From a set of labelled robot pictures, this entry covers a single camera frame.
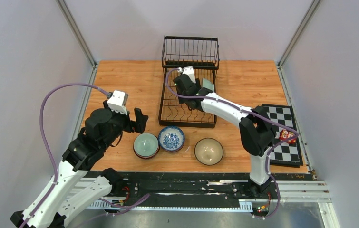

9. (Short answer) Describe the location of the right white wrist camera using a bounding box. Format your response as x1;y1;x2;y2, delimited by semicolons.
181;66;196;83

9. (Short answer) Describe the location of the red owl toy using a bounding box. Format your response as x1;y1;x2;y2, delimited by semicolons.
279;129;297;145

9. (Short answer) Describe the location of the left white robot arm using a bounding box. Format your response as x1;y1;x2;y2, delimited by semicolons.
10;108;148;228

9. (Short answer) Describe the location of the blue floral bowl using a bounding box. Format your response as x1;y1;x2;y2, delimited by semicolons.
157;126;185;152

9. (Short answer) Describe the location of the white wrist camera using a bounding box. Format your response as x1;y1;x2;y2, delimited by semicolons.
107;90;128;115
181;66;196;83

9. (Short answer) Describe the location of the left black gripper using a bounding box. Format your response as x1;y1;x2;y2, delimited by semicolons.
102;100;148;149

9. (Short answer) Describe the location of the celadon bowl brown rim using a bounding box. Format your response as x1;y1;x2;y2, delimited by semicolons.
202;78;215;93

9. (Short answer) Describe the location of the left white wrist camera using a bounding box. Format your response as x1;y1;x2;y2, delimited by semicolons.
107;90;128;115

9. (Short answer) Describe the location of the celadon bowl black rim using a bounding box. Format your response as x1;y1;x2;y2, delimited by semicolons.
133;133;160;159

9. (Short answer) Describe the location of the beige bowl black rim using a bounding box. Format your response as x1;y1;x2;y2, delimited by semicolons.
194;138;224;166

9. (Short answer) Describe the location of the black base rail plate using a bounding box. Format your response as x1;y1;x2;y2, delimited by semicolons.
86;171;281;209

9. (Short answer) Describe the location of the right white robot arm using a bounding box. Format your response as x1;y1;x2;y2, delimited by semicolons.
173;74;275;199

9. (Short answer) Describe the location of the black wire dish rack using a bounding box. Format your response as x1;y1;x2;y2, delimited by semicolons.
158;36;220;128

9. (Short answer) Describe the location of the black white checkerboard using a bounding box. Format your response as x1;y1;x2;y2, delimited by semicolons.
262;104;303;168

